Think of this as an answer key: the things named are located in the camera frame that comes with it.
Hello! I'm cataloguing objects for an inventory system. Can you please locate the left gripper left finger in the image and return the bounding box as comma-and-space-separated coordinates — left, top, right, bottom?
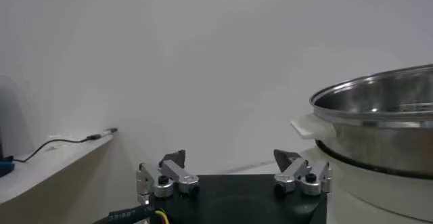
136, 149, 201, 206

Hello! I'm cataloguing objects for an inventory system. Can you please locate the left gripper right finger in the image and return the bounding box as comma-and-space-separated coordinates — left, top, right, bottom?
273, 149, 333, 198

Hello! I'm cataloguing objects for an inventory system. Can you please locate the stainless steel steamer pot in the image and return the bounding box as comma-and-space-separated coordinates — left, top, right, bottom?
290, 63, 433, 181

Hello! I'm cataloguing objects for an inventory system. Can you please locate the white electric cooker base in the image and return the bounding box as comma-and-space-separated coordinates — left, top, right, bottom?
300, 146, 433, 224

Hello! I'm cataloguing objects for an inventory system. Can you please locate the white side desk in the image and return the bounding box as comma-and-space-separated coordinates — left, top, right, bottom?
0, 129, 116, 224

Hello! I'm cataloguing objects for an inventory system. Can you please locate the blue computer mouse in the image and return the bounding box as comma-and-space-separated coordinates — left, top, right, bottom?
0, 155, 16, 178

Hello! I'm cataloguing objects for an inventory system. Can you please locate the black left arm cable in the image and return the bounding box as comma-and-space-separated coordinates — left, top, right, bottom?
93, 204, 170, 224

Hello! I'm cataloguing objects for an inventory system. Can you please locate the black desk cable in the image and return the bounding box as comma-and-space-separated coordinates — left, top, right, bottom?
13, 127, 118, 164

